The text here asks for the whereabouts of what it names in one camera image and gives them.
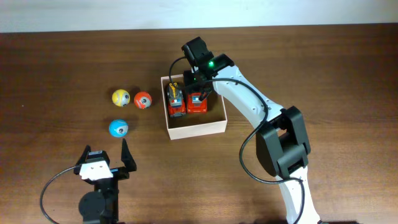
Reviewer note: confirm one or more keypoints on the red face ball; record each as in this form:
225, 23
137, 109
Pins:
142, 100

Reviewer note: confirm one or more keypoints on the white cardboard box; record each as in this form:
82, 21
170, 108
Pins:
191, 125

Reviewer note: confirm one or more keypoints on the red toy fire truck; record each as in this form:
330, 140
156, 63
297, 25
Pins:
194, 105

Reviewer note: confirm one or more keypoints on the blue face ball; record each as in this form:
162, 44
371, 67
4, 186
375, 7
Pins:
118, 128

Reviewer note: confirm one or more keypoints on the yellow face ball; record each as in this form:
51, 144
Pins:
121, 98

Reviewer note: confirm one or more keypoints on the red toy truck yellow crane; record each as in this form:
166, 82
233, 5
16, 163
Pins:
176, 103

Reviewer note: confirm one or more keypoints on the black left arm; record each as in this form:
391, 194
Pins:
101, 205

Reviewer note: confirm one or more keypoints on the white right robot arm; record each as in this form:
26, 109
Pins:
282, 143

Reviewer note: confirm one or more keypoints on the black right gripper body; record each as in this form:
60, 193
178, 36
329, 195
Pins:
191, 83

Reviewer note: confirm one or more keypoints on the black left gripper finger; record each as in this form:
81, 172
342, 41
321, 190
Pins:
126, 157
84, 155

